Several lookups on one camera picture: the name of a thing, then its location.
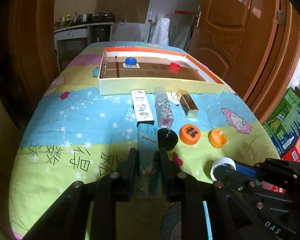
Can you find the white Hello Kitty box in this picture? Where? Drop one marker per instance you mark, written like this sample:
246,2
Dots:
141,108

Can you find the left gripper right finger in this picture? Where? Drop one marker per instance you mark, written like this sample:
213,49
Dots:
172,178

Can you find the red door handle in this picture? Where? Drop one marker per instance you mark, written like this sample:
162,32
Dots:
182,12

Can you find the red carton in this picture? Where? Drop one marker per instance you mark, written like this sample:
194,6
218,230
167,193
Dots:
293,154

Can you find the teal Good Luck box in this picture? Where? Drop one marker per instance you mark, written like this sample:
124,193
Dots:
149,174

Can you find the green blue carton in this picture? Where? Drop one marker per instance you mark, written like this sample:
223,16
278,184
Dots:
283,126

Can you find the metal cooking pot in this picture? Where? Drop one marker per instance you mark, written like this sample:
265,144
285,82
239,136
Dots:
85,18

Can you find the cardboard sheet on wall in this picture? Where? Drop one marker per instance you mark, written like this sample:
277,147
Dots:
131,11

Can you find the white hanging bag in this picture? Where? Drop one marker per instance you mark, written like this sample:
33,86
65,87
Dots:
161,32

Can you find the light orange bottle cap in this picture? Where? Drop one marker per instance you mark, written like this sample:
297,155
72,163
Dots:
217,138

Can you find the blue bottle cap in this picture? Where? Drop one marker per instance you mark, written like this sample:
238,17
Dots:
130,61

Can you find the orange cap with label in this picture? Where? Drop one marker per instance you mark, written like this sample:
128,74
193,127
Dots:
189,134

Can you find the black round cap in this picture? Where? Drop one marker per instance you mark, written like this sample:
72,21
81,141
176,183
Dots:
167,139

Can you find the shallow cardboard tray box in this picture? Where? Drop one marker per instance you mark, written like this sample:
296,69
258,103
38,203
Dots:
152,70

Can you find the gold rectangular box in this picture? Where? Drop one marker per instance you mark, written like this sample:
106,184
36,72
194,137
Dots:
189,107

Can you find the red bottle cap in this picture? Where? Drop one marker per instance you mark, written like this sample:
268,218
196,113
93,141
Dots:
174,66

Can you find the brown wooden door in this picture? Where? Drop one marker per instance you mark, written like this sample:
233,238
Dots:
252,45

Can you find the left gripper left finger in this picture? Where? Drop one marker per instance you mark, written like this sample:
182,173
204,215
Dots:
123,180

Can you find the grey kitchen counter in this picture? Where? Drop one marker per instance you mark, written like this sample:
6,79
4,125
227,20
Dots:
71,41

